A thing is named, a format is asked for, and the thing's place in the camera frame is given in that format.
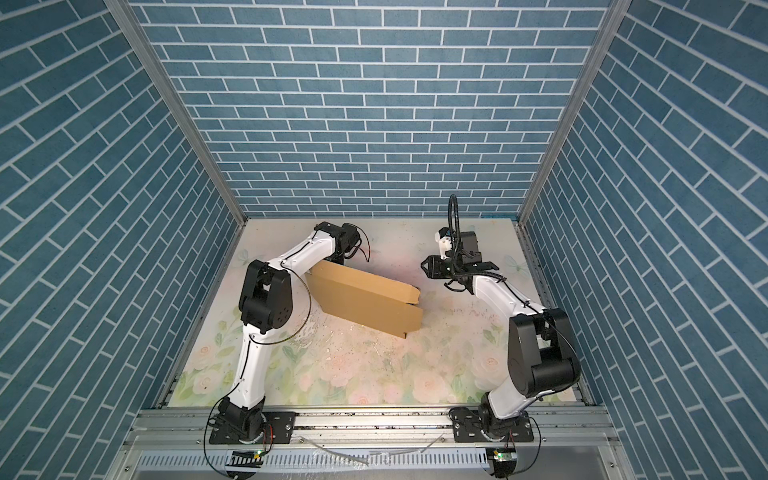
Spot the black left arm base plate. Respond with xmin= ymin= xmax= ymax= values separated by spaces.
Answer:
xmin=207 ymin=411 xmax=297 ymax=446

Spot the aluminium front rail frame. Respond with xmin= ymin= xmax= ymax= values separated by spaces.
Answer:
xmin=107 ymin=404 xmax=632 ymax=479

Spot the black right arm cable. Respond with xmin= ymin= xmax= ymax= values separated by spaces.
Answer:
xmin=446 ymin=194 xmax=580 ymax=373

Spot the aluminium right corner post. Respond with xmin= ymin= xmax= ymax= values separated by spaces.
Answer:
xmin=518 ymin=0 xmax=631 ymax=225

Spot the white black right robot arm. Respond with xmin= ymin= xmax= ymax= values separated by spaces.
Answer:
xmin=421 ymin=227 xmax=582 ymax=438

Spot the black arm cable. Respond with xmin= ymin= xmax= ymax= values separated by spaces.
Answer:
xmin=446 ymin=194 xmax=580 ymax=373
xmin=203 ymin=224 xmax=373 ymax=457

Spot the aluminium corner post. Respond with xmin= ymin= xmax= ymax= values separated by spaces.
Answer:
xmin=104 ymin=0 xmax=247 ymax=227
xmin=518 ymin=0 xmax=631 ymax=225

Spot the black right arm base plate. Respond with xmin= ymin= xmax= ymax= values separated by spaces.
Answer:
xmin=448 ymin=407 xmax=534 ymax=443

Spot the aluminium left corner post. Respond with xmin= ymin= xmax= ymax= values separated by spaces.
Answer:
xmin=104 ymin=0 xmax=247 ymax=227

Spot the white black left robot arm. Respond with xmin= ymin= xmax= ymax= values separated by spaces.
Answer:
xmin=209 ymin=221 xmax=363 ymax=444

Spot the brown cardboard paper box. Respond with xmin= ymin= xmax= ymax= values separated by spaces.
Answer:
xmin=306 ymin=261 xmax=423 ymax=338

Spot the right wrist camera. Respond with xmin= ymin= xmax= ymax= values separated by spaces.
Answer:
xmin=435 ymin=227 xmax=453 ymax=260

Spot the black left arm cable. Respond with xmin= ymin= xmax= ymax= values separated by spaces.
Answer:
xmin=203 ymin=224 xmax=373 ymax=457

